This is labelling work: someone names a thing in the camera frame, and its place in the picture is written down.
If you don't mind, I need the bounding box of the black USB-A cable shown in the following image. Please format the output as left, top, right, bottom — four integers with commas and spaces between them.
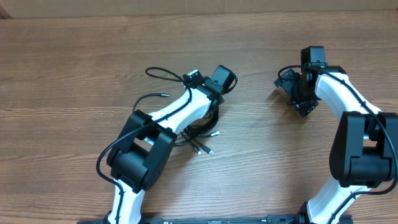
174, 105, 221, 156

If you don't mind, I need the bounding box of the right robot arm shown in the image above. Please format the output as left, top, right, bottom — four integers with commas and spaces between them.
274, 46, 397, 223

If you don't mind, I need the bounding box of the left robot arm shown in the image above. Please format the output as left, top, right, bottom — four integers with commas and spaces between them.
96, 65, 238, 223

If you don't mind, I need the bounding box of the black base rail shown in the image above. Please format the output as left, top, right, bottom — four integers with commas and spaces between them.
77, 213, 354, 224

